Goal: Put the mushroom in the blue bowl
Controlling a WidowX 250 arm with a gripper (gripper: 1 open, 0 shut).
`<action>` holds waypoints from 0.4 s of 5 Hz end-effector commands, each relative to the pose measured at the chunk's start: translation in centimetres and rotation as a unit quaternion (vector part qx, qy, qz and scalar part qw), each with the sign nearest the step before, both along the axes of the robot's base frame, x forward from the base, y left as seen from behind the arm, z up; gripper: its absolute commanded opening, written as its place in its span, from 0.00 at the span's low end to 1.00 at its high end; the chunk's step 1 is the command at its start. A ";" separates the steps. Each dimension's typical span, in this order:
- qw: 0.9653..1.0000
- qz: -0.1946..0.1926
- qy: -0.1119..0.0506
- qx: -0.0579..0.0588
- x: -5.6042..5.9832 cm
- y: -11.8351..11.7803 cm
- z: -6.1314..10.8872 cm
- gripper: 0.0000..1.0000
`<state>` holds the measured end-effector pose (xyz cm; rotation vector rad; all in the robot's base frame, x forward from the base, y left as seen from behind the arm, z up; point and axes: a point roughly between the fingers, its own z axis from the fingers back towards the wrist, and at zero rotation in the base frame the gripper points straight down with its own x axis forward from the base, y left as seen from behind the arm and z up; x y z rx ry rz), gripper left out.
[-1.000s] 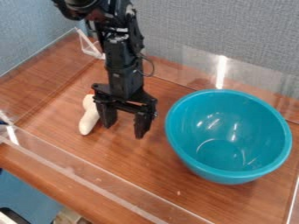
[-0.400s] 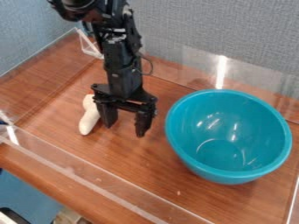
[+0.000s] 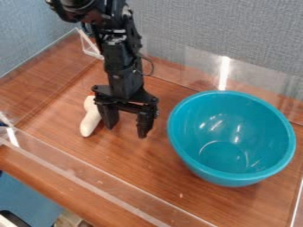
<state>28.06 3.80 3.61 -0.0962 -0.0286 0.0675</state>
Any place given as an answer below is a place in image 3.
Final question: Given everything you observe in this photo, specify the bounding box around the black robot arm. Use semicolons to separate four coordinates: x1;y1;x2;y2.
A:
45;0;159;138

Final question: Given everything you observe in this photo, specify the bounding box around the clear acrylic front barrier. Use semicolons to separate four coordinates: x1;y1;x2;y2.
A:
0;113;216;227

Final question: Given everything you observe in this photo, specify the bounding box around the blue plastic bowl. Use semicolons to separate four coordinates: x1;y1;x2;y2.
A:
167;90;296;187

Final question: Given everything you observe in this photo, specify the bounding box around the clear acrylic barrier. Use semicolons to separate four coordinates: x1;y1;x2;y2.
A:
0;113;216;227
141;37;303;126

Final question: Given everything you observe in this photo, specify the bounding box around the clear acrylic back barrier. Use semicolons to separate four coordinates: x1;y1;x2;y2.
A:
141;37;303;126

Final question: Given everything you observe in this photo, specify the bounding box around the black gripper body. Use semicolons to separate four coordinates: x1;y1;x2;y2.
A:
92;42;159;114

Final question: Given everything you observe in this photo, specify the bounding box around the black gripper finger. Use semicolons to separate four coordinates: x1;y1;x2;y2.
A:
97;104;120;129
136;112;153;138

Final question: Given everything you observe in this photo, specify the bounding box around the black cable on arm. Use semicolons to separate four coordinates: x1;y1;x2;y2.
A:
133;54;156;77

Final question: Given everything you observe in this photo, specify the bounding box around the white mushroom with red cap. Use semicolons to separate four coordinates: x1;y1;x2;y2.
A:
78;95;101;137

